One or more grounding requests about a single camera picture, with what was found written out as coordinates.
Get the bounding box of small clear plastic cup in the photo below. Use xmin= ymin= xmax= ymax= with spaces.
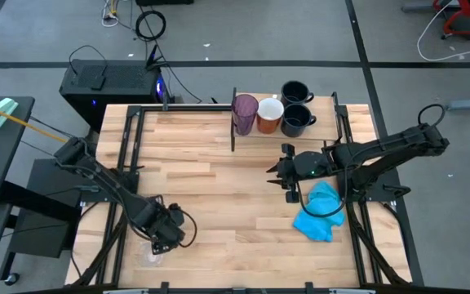
xmin=139 ymin=243 xmax=164 ymax=268

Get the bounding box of white floor cable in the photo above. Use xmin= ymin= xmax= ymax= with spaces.
xmin=416 ymin=0 xmax=470 ymax=63

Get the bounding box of black computer tower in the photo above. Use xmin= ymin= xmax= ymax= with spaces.
xmin=58 ymin=59 xmax=167 ymax=132

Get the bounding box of mint green stapler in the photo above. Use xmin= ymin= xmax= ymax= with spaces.
xmin=0 ymin=97 xmax=20 ymax=130

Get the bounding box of blue cloth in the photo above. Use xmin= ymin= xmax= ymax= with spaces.
xmin=293 ymin=180 xmax=347 ymax=243

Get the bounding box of dark navy mug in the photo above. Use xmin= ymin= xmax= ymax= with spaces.
xmin=280 ymin=80 xmax=316 ymax=108
xmin=280 ymin=103 xmax=317 ymax=139

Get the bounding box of black floor cabinet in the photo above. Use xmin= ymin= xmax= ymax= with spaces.
xmin=8 ymin=157 xmax=86 ymax=259

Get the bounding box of black aluminium table frame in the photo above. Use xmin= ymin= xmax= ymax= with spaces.
xmin=71 ymin=91 xmax=414 ymax=289

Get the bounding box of purple faceted plastic tumbler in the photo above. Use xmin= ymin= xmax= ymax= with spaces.
xmin=231 ymin=93 xmax=260 ymax=136

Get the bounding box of coiled black cable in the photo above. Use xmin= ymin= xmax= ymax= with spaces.
xmin=135 ymin=9 xmax=167 ymax=42

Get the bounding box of red rolling stool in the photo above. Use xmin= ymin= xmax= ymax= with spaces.
xmin=432 ymin=0 xmax=470 ymax=41

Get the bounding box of white cable bundle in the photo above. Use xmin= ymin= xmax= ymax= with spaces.
xmin=100 ymin=0 xmax=121 ymax=29

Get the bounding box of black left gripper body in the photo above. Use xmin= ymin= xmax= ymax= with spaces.
xmin=136 ymin=194 xmax=187 ymax=256

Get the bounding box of yellow strap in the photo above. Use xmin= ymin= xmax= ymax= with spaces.
xmin=0 ymin=97 xmax=69 ymax=145

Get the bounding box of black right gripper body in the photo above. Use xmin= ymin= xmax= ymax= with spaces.
xmin=277 ymin=142 xmax=330 ymax=204

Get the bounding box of orange mug white inside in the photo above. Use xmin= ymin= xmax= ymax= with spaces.
xmin=256 ymin=97 xmax=286 ymax=136

